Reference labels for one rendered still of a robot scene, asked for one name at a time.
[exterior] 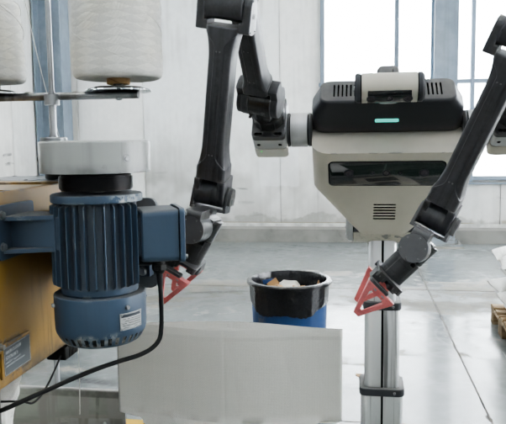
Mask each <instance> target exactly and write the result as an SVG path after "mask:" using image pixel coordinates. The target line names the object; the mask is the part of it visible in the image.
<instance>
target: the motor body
mask: <svg viewBox="0 0 506 424"><path fill-rule="evenodd" d="M142 199H143V194H142V192H140V191H137V190H120V191H107V192H103V193H90V192H59V193H52V194H51V195H50V202H51V203H52V204H51V205H50V214H51V215H53V220H54V239H55V252H52V253H51V262H52V281H53V284H54V285H56V286H57V287H60V289H58V290H57V291H55V292H54V294H53V298H54V304H51V307H52V308H54V311H55V330H56V333H57V335H58V336H59V338H60V339H61V340H62V341H63V342H64V343H65V344H67V345H69V346H72V347H78V348H85V349H101V348H109V347H117V346H122V345H124V344H127V343H130V342H132V341H134V340H136V339H137V338H138V337H139V336H140V335H141V334H142V332H143V330H144V329H145V325H146V297H147V293H146V288H145V287H144V286H143V285H141V284H139V282H140V271H139V243H138V216H137V204H136V202H137V201H141V200H142ZM57 215H58V221H59V241H60V251H58V250H56V238H55V218H56V217H57Z"/></svg>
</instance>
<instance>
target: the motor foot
mask: <svg viewBox="0 0 506 424"><path fill-rule="evenodd" d="M55 238H56V250H58V251H60V241H59V221H58V215H57V217H56V218H55ZM35 252H55V239H54V220H53V215H51V214H50V212H49V211H34V203H33V201H32V200H25V201H20V202H16V203H11V204H2V205H0V261H4V260H7V259H9V258H12V257H16V256H19V255H22V254H25V253H35Z"/></svg>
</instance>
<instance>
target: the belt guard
mask: <svg viewBox="0 0 506 424"><path fill-rule="evenodd" d="M37 162H38V163H39V173H40V174H59V175H77V174H115V173H133V172H149V171H150V142H149V141H148V140H54V141H39V142H38V156H37Z"/></svg>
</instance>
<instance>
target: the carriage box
mask: <svg viewBox="0 0 506 424"><path fill-rule="evenodd" d="M59 192H64V191H61V190H60V189H59V182H0V205H2V204H11V203H16V202H20V201H25V200H32V201H33V203H34V211H50V205H51V204H52V203H51V202H50V195H51V194H52V193H59ZM58 289H60V287H57V286H56V285H54V284H53V281H52V262H51V252H35V253H25V254H22V255H19V256H16V257H12V258H9V259H7V260H4V261H0V390H1V389H2V388H4V387H5V386H7V385H8V384H10V383H11V382H13V381H14V380H15V379H17V378H18V377H19V376H21V375H22V374H24V373H26V372H27V371H28V370H30V369H31V368H32V367H34V366H35V365H37V364H38V363H40V362H41V361H43V360H44V359H46V358H47V357H49V356H50V355H51V354H52V353H54V352H56V351H57V350H58V349H60V348H61V347H63V346H65V345H66V344H65V343H64V342H63V341H62V340H61V339H60V338H59V336H58V335H57V333H56V330H55V311H54V308H52V307H51V304H54V298H53V294H54V292H55V291H57V290H58ZM28 334H29V340H30V357H31V360H29V361H28V362H27V363H25V364H24V365H22V366H21V367H20V368H18V369H16V370H15V371H13V372H12V373H11V374H9V375H8V376H7V377H5V367H4V352H3V351H4V350H5V349H6V347H8V346H10V345H11V344H13V343H15V342H16V341H18V340H19V339H21V338H22V337H25V336H26V335H28Z"/></svg>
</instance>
